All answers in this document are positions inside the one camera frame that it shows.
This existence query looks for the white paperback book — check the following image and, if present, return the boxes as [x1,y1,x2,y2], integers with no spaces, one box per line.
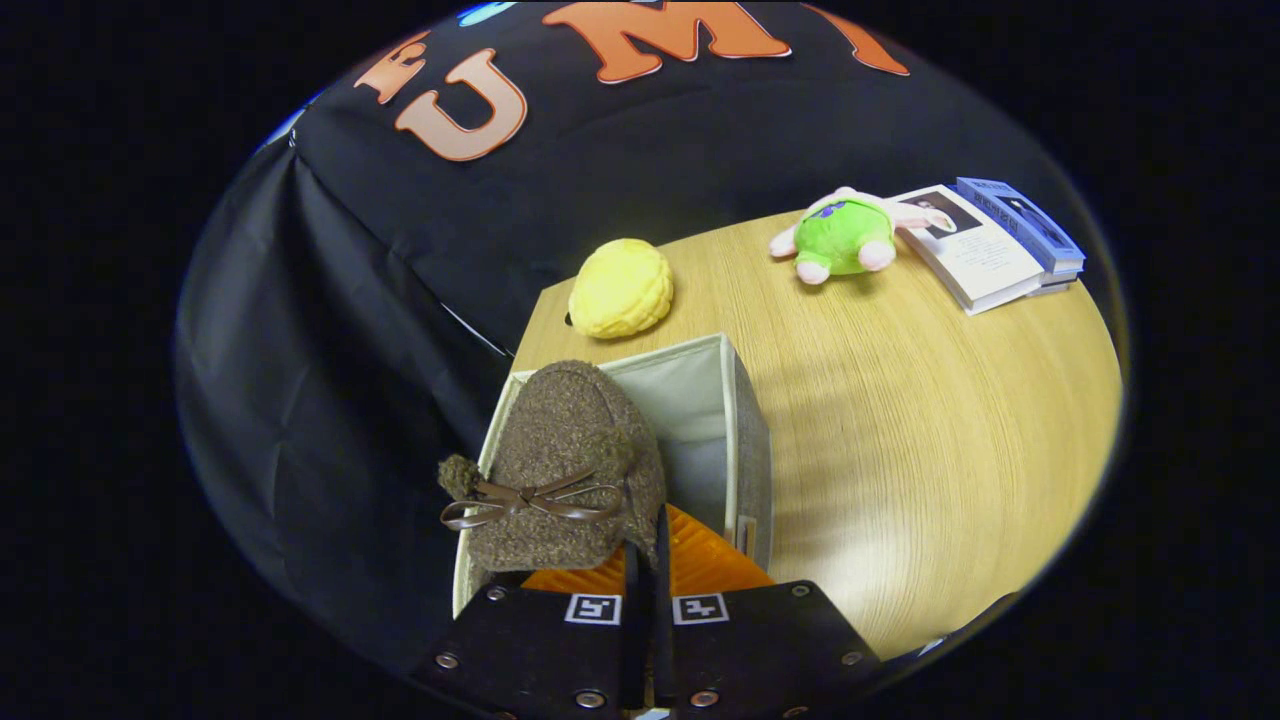
[892,185,1047,318]

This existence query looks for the beige fabric storage box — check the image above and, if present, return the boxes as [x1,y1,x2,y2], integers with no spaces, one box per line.
[452,332,774,619]

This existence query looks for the green pink plush toy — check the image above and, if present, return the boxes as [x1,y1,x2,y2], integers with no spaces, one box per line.
[769,186,957,287]

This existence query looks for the brown fuzzy shoe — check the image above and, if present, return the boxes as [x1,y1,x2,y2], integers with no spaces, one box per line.
[438,359,669,574]

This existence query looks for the black backdrop cloth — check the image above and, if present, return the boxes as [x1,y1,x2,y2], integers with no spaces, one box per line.
[175,0,1101,683]

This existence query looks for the blue paperback book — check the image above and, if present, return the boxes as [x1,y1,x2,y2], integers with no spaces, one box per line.
[955,176,1087,293]

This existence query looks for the yellow round plush toy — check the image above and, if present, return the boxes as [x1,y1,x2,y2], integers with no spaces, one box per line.
[568,238,676,341]

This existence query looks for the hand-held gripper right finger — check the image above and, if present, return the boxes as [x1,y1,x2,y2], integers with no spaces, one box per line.
[655,503,883,719]

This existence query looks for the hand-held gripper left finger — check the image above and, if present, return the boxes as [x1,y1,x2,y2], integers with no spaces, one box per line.
[412,540,643,719]

